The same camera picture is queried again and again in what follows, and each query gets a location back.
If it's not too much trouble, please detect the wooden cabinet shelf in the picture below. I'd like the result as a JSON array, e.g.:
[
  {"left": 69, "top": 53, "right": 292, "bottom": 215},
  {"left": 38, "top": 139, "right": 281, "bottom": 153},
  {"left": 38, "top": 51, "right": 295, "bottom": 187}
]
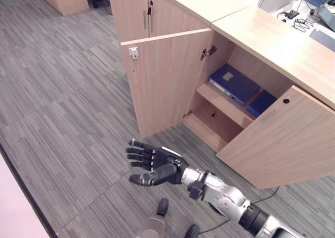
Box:
[{"left": 196, "top": 81, "right": 256, "bottom": 129}]

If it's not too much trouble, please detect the white door lock latch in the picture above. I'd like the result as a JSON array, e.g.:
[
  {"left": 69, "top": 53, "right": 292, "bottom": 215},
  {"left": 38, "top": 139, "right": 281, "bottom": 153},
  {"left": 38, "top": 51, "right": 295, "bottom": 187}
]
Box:
[{"left": 128, "top": 47, "right": 139, "bottom": 62}]

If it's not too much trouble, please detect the dark grey desk pad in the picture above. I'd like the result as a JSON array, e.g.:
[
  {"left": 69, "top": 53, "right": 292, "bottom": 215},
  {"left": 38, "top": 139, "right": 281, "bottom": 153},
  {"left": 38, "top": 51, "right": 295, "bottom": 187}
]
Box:
[{"left": 309, "top": 28, "right": 335, "bottom": 53}]

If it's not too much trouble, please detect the dark robot foot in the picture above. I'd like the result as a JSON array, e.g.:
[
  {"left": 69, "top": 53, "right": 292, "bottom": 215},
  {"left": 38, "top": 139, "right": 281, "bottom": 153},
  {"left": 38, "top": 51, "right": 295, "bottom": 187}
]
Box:
[
  {"left": 155, "top": 198, "right": 170, "bottom": 218},
  {"left": 184, "top": 224, "right": 201, "bottom": 238}
]

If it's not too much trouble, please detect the small blue binder folder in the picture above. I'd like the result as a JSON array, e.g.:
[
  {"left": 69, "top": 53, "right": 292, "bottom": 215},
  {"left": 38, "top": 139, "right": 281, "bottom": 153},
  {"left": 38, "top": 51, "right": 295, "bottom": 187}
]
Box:
[{"left": 247, "top": 89, "right": 278, "bottom": 117}]

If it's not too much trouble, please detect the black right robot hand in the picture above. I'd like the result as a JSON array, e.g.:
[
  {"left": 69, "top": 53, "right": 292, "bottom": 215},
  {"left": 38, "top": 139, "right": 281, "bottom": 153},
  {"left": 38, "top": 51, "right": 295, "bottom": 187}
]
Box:
[{"left": 126, "top": 139, "right": 190, "bottom": 187}]

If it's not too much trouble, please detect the grey desk device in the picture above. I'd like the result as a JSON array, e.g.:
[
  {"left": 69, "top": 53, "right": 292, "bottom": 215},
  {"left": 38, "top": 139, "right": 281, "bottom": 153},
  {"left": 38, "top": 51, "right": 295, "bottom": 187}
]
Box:
[{"left": 317, "top": 2, "right": 335, "bottom": 31}]

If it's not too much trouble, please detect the open wooden office cabinet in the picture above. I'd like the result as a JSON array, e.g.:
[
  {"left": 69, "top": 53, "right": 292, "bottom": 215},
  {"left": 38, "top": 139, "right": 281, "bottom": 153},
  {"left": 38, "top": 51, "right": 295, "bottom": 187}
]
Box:
[{"left": 183, "top": 6, "right": 335, "bottom": 154}]

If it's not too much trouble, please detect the wooden cabinet door with latch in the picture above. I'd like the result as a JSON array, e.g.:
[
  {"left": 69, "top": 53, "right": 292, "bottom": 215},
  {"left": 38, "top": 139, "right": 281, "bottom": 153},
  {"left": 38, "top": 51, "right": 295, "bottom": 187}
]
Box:
[{"left": 120, "top": 28, "right": 216, "bottom": 138}]

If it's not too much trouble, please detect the large blue binder folder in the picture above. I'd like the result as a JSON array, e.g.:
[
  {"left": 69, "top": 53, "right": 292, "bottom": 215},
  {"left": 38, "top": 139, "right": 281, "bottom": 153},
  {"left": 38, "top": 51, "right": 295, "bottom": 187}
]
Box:
[{"left": 208, "top": 63, "right": 262, "bottom": 106}]

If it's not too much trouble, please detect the desk power socket box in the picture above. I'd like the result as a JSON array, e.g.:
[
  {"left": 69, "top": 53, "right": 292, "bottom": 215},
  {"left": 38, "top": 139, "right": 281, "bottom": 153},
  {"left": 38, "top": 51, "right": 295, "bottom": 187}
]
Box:
[{"left": 277, "top": 9, "right": 300, "bottom": 21}]

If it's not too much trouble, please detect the wooden cabinet door with handle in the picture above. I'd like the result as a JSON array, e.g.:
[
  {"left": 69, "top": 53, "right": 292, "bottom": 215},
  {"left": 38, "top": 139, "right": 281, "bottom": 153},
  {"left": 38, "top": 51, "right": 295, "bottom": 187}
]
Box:
[{"left": 216, "top": 85, "right": 335, "bottom": 190}]

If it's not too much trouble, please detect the closed wooden office cabinet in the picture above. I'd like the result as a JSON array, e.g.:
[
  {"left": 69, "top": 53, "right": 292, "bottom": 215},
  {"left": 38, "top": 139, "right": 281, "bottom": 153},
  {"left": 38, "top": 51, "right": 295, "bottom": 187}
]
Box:
[{"left": 107, "top": 0, "right": 252, "bottom": 44}]

